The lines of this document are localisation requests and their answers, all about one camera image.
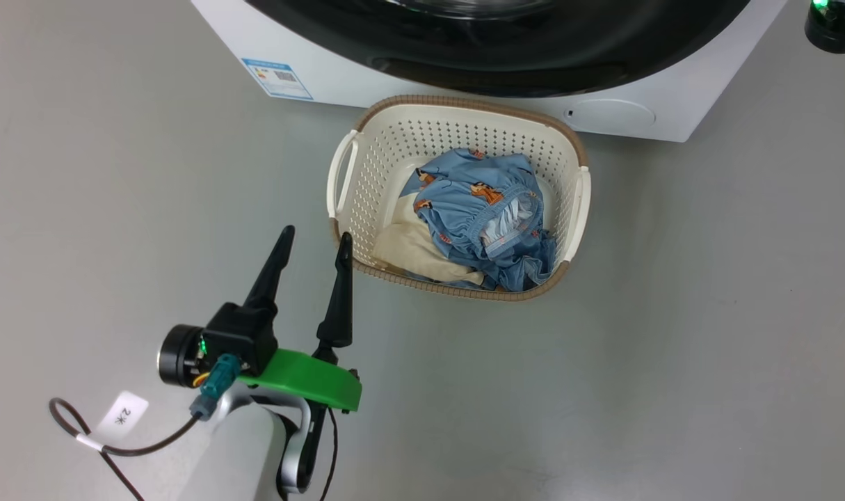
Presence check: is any cream fabric garment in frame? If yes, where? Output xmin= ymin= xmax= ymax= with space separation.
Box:
xmin=372 ymin=193 xmax=485 ymax=286

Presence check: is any dark round washing machine door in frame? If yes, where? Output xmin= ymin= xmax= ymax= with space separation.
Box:
xmin=245 ymin=0 xmax=751 ymax=98

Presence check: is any cream perforated laundry basket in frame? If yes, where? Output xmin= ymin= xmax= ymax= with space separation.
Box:
xmin=326 ymin=95 xmax=593 ymax=302

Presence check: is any blue energy label sticker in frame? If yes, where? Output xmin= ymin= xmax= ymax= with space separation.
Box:
xmin=241 ymin=58 xmax=314 ymax=101

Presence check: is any blue printed garment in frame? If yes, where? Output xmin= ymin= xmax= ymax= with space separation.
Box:
xmin=400 ymin=148 xmax=558 ymax=292

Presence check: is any round white filter cover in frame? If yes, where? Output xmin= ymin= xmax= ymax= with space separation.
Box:
xmin=567 ymin=99 xmax=656 ymax=129

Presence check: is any white washing machine body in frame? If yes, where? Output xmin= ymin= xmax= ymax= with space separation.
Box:
xmin=189 ymin=0 xmax=790 ymax=143

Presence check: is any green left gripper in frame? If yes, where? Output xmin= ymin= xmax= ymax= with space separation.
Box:
xmin=217 ymin=225 xmax=362 ymax=495

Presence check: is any white paper cable tag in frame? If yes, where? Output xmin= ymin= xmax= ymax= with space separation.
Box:
xmin=97 ymin=391 xmax=150 ymax=439

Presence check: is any thin black cable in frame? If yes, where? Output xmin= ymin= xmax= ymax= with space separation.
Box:
xmin=319 ymin=407 xmax=339 ymax=501

